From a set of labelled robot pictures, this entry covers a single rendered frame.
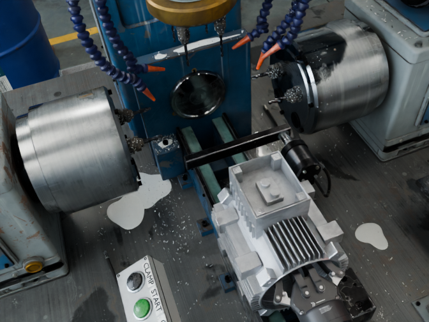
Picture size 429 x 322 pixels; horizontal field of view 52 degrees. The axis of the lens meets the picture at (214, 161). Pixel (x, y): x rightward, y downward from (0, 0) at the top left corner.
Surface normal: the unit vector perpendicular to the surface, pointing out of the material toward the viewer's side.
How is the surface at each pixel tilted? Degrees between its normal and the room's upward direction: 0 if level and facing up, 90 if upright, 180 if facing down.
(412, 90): 90
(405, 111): 90
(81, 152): 47
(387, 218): 0
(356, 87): 65
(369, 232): 0
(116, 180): 85
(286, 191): 0
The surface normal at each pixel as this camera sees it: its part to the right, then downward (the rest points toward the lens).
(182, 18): -0.14, 0.76
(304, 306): -0.03, -0.55
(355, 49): 0.10, -0.26
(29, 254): 0.35, 0.69
